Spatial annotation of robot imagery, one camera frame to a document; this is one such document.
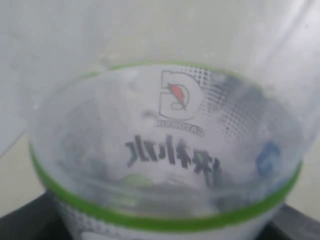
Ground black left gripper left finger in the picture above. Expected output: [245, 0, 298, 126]
[0, 193, 66, 240]

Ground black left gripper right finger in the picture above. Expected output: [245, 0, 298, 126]
[262, 204, 320, 240]

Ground clear plastic drink bottle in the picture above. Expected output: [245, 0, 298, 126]
[0, 0, 320, 240]

